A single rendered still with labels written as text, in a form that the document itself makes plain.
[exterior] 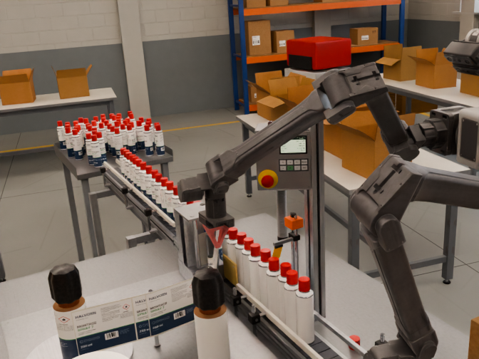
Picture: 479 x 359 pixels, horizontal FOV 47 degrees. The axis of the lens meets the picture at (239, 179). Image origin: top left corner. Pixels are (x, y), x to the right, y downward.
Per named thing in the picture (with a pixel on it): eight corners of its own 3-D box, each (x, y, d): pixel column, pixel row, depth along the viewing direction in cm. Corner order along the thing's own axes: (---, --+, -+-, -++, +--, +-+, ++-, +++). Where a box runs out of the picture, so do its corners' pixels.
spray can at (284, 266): (279, 318, 175) (276, 260, 168) (296, 318, 174) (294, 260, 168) (279, 328, 170) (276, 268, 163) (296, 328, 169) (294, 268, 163)
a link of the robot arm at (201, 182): (230, 184, 142) (222, 156, 146) (187, 190, 138) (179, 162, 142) (223, 206, 152) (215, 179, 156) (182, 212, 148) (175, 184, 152)
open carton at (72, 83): (57, 100, 644) (51, 68, 632) (55, 95, 687) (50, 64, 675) (98, 96, 658) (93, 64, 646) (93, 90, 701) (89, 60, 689)
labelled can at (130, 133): (128, 154, 370) (125, 124, 363) (136, 153, 371) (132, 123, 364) (128, 156, 365) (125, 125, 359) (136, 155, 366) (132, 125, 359)
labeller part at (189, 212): (173, 209, 199) (173, 207, 199) (202, 203, 204) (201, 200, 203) (188, 222, 187) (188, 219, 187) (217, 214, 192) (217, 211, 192)
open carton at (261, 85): (245, 115, 508) (243, 74, 495) (290, 109, 520) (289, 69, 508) (261, 123, 472) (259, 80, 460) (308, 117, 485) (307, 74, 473)
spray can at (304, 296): (294, 337, 165) (291, 276, 158) (310, 333, 166) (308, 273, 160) (301, 347, 160) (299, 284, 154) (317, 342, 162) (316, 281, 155)
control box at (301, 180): (259, 181, 178) (256, 122, 172) (313, 179, 175) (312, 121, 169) (256, 191, 168) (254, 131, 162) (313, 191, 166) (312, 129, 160)
